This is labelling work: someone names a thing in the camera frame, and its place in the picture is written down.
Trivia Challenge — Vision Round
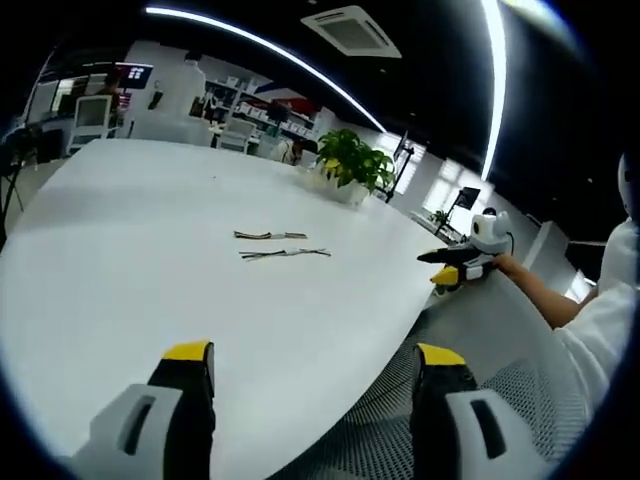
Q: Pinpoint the white office chair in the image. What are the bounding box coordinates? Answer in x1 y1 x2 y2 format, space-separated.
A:
66 94 114 154
216 116 257 152

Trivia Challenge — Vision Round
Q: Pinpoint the ceiling air conditioner vent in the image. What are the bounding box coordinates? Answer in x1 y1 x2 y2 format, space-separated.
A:
299 4 404 59

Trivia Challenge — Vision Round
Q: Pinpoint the person's right hand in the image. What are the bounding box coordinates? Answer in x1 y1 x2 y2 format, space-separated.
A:
491 253 525 276

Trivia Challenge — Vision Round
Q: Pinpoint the grey mesh office chair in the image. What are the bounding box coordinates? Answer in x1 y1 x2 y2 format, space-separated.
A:
298 269 599 480

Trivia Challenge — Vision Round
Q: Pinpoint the person's white shirt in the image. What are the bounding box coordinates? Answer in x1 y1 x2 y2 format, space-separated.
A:
551 218 640 407

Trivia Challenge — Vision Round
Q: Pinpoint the small black monitor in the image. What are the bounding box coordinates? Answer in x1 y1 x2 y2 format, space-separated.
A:
448 186 482 222

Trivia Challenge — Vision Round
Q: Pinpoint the white worn device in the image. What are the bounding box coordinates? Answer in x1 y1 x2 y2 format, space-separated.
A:
617 151 640 222

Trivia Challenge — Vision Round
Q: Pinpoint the black tripod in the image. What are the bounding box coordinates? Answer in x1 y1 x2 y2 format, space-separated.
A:
0 128 42 237

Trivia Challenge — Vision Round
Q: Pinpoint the long curved ceiling light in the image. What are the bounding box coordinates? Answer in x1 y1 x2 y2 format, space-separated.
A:
145 5 387 133

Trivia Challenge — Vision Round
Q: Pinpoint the green potted plant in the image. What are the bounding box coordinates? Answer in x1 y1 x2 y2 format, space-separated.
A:
315 128 397 207

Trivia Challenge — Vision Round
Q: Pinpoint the clear plastic container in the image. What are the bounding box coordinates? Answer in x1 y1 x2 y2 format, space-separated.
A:
298 168 342 194

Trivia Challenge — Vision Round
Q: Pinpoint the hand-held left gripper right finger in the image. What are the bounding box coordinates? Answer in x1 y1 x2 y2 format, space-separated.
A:
409 342 546 480

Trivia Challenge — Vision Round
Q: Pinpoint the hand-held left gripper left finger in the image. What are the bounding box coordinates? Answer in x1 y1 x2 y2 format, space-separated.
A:
69 340 217 480

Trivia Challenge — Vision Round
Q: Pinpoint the wall screen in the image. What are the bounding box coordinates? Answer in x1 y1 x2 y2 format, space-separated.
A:
115 61 154 92

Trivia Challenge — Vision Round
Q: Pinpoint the monitor on black stand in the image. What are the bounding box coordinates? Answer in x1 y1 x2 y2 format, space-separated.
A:
383 130 427 205

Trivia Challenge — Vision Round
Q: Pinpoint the straight ceiling light strip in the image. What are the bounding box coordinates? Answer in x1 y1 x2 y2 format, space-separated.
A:
481 0 508 182

